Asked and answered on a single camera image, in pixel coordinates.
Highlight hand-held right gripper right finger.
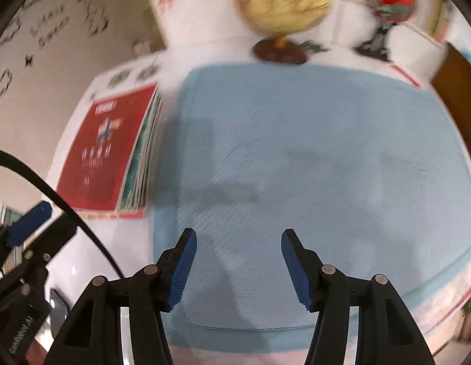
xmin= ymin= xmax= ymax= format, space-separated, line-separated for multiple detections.
xmin=281 ymin=228 xmax=438 ymax=365

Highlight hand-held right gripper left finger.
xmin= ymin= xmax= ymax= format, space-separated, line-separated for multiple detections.
xmin=43 ymin=227 xmax=198 ymax=365

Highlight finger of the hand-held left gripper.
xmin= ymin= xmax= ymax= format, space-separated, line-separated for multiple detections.
xmin=7 ymin=201 xmax=52 ymax=248
xmin=26 ymin=215 xmax=78 ymax=263

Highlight red cover book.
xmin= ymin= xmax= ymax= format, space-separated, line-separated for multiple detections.
xmin=56 ymin=84 xmax=158 ymax=211

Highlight light blue textured mat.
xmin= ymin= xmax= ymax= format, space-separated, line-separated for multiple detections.
xmin=152 ymin=63 xmax=471 ymax=350

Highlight yellow globe on wooden base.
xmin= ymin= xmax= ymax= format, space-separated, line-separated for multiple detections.
xmin=235 ymin=0 xmax=333 ymax=65

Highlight black cable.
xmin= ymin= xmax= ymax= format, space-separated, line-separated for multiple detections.
xmin=0 ymin=148 xmax=125 ymax=278

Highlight black wall stickers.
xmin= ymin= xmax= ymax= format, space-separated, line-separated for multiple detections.
xmin=0 ymin=0 xmax=110 ymax=99

